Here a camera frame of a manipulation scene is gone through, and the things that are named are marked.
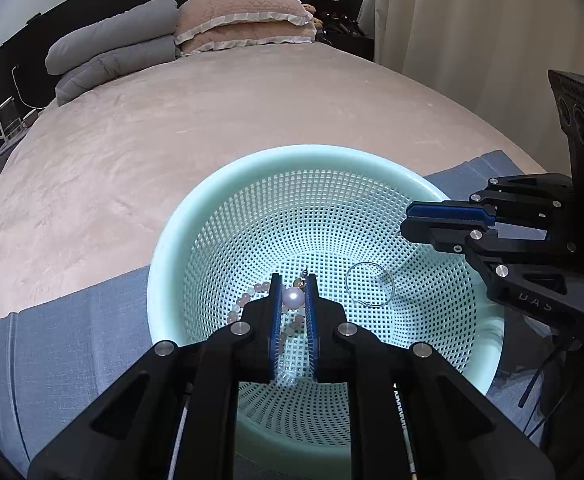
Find mint green plastic basket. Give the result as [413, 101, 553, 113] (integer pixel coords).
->
[147, 145, 506, 465]

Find black headboard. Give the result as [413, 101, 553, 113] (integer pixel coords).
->
[0, 0, 369, 163]

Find cream curtain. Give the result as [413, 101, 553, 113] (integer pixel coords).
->
[356, 0, 584, 173]

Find white bedside device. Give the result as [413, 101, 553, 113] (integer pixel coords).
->
[0, 100, 27, 142]

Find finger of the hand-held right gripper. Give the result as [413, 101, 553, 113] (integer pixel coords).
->
[405, 175, 575, 231]
[400, 218, 584, 323]

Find pearl bead bracelet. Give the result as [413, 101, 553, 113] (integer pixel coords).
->
[225, 271, 315, 361]

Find beige plush blanket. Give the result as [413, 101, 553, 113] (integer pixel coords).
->
[0, 41, 548, 330]

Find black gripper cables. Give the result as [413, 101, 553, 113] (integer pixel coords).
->
[518, 328, 584, 441]

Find pink ruffled pillow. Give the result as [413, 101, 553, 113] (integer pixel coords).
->
[179, 21, 319, 57]
[174, 0, 314, 44]

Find thin silver bangle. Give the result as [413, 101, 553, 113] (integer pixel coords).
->
[344, 261, 397, 308]

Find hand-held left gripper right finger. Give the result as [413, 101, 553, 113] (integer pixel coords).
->
[304, 273, 557, 480]

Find dark bedside clutter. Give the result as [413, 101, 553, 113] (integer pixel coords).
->
[312, 0, 376, 59]

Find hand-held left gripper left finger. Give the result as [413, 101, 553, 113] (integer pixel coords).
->
[27, 273, 286, 480]

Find brown teddy bear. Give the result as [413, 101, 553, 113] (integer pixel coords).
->
[299, 2, 326, 30]

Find grey folded quilt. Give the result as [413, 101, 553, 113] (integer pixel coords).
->
[45, 0, 180, 107]

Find blue cloth mat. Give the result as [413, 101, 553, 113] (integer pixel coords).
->
[0, 150, 553, 480]

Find white charging cable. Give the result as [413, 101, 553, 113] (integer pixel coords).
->
[11, 64, 42, 113]

